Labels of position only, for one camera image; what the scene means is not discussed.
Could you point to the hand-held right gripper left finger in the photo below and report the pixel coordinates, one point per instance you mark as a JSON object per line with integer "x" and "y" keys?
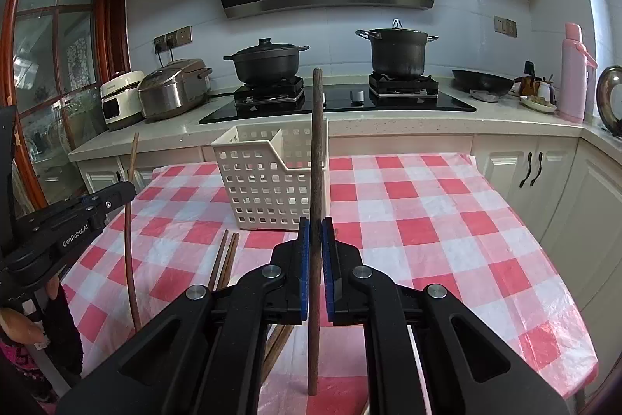
{"x": 303, "y": 269}

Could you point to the beige wall switch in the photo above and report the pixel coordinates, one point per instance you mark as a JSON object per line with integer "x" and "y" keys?
{"x": 505, "y": 26}

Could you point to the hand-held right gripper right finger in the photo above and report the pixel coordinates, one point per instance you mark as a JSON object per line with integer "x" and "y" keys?
{"x": 329, "y": 269}

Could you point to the black burner grate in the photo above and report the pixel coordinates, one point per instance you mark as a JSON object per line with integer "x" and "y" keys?
{"x": 403, "y": 85}
{"x": 269, "y": 91}

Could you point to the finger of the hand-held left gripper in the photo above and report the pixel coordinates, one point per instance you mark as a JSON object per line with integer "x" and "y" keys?
{"x": 114, "y": 196}

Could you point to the black glass gas stove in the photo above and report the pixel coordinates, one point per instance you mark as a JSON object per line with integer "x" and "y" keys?
{"x": 340, "y": 106}

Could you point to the light brown wooden chopstick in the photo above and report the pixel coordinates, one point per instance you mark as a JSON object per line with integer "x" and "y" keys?
{"x": 284, "y": 342}
{"x": 274, "y": 349}

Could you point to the black stock pot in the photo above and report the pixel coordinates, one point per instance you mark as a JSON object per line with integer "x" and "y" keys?
{"x": 396, "y": 53}

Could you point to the pink thermos bottle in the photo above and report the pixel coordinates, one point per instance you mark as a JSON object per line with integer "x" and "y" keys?
{"x": 573, "y": 74}

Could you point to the silver stove knob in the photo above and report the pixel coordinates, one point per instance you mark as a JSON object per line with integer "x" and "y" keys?
{"x": 357, "y": 96}

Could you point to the wooden framed glass door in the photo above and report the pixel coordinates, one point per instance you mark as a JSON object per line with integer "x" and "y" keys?
{"x": 43, "y": 55}

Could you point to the white condiment jar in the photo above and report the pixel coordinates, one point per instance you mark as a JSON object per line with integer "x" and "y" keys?
{"x": 545, "y": 91}

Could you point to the black wok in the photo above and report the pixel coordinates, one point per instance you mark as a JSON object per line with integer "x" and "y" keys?
{"x": 481, "y": 80}

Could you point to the dark wooden chopstick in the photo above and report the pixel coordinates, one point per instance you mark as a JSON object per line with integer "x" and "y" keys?
{"x": 218, "y": 257}
{"x": 228, "y": 259}
{"x": 128, "y": 249}
{"x": 317, "y": 128}

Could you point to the white perforated plastic basket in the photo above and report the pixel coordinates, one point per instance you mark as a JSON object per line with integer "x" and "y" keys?
{"x": 252, "y": 191}

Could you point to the black casserole lid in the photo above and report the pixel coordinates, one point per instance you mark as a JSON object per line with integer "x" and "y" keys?
{"x": 265, "y": 48}

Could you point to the pink patterned clothing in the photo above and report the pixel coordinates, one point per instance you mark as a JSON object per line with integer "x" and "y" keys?
{"x": 19, "y": 369}

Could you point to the white electric cooker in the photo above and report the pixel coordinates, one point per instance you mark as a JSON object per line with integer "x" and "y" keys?
{"x": 119, "y": 101}

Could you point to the silver rice cooker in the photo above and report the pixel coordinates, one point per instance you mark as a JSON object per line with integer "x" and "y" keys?
{"x": 170, "y": 91}

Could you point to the plate with food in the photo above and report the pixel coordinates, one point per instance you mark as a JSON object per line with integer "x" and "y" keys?
{"x": 537, "y": 105}

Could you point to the black capped bottle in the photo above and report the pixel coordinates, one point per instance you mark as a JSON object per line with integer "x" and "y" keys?
{"x": 529, "y": 69}

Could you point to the glass pot lid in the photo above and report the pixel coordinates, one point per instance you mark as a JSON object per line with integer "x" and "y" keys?
{"x": 611, "y": 99}

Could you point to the red white checked tablecloth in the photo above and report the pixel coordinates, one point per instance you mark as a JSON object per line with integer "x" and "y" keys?
{"x": 437, "y": 225}

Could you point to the black casserole pot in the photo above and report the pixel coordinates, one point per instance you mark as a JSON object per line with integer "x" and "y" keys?
{"x": 265, "y": 67}

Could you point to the brown condiment holder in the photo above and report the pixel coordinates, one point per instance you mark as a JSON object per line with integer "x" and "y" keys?
{"x": 526, "y": 87}

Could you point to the person's left hand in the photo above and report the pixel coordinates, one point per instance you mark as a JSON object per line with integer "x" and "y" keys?
{"x": 19, "y": 325}

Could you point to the beige wall socket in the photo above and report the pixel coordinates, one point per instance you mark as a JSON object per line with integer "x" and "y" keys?
{"x": 185, "y": 35}
{"x": 160, "y": 41}
{"x": 172, "y": 38}

